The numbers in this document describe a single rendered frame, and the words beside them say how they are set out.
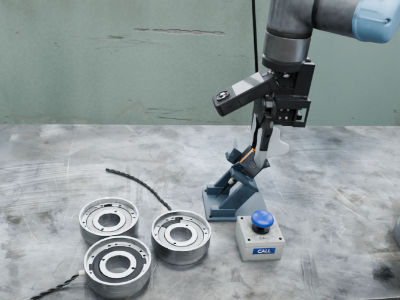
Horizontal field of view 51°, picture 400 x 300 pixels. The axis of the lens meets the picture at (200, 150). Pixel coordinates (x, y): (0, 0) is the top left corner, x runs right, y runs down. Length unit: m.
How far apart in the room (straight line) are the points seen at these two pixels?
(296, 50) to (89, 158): 0.54
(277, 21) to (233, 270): 0.42
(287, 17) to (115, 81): 1.73
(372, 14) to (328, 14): 0.06
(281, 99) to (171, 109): 1.70
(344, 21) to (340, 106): 2.04
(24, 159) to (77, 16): 1.31
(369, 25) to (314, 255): 0.41
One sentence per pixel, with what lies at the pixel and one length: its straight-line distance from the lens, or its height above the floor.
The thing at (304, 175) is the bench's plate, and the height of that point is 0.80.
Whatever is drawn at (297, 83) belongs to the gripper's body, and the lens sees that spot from 0.74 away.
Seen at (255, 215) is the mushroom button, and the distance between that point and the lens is 0.74.
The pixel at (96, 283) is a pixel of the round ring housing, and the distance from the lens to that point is 0.67.
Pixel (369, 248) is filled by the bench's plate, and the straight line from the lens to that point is 0.87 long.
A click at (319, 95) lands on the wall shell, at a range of 2.59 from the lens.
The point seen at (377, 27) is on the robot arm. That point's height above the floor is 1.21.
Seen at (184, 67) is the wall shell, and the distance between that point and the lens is 2.31.
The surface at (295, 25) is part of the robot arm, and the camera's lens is 0.69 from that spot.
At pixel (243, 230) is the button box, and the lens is 0.76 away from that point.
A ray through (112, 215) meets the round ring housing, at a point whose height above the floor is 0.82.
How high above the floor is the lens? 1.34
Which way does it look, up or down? 31 degrees down
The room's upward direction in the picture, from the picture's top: 5 degrees clockwise
